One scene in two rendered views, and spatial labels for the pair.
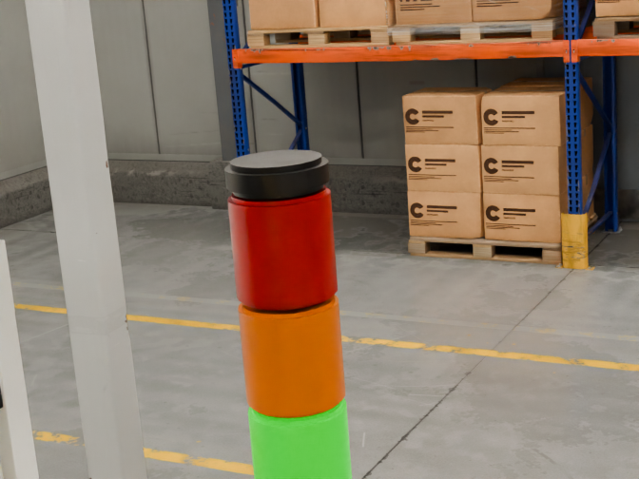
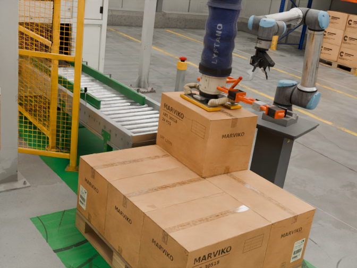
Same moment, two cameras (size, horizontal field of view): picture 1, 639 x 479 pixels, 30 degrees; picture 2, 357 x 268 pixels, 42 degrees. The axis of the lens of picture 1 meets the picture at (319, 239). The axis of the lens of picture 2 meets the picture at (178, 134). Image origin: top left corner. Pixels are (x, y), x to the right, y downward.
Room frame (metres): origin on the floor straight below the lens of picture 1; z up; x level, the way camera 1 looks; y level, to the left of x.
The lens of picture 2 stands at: (-2.60, -2.83, 1.84)
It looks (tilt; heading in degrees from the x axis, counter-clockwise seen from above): 20 degrees down; 26
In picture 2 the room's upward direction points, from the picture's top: 8 degrees clockwise
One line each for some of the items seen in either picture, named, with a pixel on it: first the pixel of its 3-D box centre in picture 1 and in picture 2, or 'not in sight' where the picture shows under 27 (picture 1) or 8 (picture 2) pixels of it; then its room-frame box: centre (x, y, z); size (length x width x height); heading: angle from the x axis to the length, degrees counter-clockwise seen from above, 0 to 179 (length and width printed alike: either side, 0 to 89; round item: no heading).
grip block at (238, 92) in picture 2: not in sight; (236, 94); (0.18, -1.87, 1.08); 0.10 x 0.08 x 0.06; 153
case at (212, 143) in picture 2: not in sight; (204, 130); (0.27, -1.65, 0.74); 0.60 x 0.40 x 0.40; 62
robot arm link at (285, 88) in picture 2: not in sight; (286, 91); (0.95, -2.00, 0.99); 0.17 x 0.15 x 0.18; 78
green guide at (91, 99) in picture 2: not in sight; (57, 80); (0.81, 0.20, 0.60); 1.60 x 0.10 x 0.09; 65
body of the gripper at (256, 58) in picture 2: not in sight; (260, 57); (0.12, -2.00, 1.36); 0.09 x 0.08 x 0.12; 63
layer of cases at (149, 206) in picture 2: not in sight; (188, 208); (-0.14, -1.79, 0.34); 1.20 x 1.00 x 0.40; 65
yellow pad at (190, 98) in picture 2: not in sight; (200, 99); (0.21, -1.60, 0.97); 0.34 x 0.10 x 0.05; 63
